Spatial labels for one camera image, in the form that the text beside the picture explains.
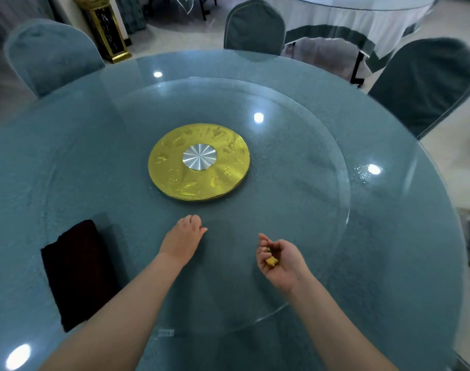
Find round blue table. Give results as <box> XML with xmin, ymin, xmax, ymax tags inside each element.
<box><xmin>0</xmin><ymin>49</ymin><xmax>469</xmax><ymax>371</ymax></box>

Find person's left forearm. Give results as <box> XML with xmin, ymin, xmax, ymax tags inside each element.
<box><xmin>38</xmin><ymin>255</ymin><xmax>186</xmax><ymax>371</ymax></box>

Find person's right forearm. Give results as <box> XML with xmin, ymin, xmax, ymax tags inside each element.
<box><xmin>289</xmin><ymin>276</ymin><xmax>400</xmax><ymax>371</ymax></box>

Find gold standing bin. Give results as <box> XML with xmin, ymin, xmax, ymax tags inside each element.
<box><xmin>71</xmin><ymin>0</ymin><xmax>133</xmax><ymax>64</ymax></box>

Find blue covered chair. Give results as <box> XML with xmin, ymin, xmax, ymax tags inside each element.
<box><xmin>223</xmin><ymin>0</ymin><xmax>287</xmax><ymax>57</ymax></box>
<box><xmin>368</xmin><ymin>37</ymin><xmax>470</xmax><ymax>140</ymax></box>
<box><xmin>3</xmin><ymin>18</ymin><xmax>106</xmax><ymax>99</ymax></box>

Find yellow round disc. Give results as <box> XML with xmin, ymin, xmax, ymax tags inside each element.
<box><xmin>147</xmin><ymin>123</ymin><xmax>251</xmax><ymax>201</ymax></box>

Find round white clothed table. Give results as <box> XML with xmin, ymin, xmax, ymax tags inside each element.
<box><xmin>169</xmin><ymin>0</ymin><xmax>220</xmax><ymax>20</ymax></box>
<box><xmin>234</xmin><ymin>0</ymin><xmax>440</xmax><ymax>88</ymax></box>

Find person's right hand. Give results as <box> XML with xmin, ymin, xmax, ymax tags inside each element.
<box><xmin>256</xmin><ymin>233</ymin><xmax>313</xmax><ymax>296</ymax></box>

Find person's left hand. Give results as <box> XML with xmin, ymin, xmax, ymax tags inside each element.
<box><xmin>159</xmin><ymin>215</ymin><xmax>209</xmax><ymax>267</ymax></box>

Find dark red cloth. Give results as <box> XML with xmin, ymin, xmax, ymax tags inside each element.
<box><xmin>40</xmin><ymin>220</ymin><xmax>122</xmax><ymax>333</ymax></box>

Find round glass turntable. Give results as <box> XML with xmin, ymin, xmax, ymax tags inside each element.
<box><xmin>41</xmin><ymin>77</ymin><xmax>351</xmax><ymax>336</ymax></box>

